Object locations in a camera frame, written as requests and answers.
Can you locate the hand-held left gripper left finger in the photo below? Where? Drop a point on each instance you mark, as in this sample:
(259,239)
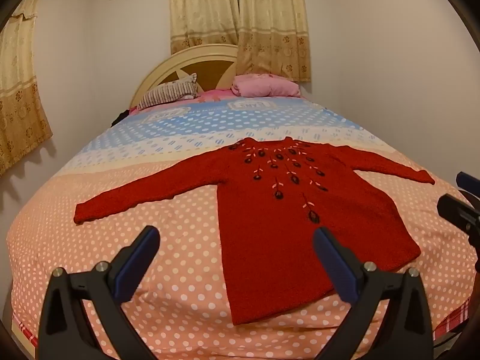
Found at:
(140,258)

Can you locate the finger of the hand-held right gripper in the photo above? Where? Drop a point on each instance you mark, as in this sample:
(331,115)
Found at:
(468,183)
(457,212)

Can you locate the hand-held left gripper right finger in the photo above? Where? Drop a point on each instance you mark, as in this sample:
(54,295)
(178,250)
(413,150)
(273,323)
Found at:
(333,262)

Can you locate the red embroidered knit sweater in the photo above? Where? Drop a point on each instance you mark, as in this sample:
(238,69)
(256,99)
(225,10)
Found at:
(281,232)

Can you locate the polka dot bed sheet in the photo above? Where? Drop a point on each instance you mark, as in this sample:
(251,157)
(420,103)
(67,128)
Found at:
(168,157)

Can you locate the dark cloth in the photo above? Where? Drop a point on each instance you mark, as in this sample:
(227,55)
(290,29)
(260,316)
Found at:
(120,117)

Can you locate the striped pillow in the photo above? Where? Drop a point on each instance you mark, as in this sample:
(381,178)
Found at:
(168,92)

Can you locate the cream wooden headboard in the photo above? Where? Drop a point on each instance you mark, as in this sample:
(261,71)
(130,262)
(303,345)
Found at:
(157,71)

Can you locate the pink pillow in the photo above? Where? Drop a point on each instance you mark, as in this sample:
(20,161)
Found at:
(262,86)

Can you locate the beige floral window curtain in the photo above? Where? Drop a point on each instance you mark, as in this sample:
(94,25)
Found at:
(273,26)
(202,11)
(18,101)

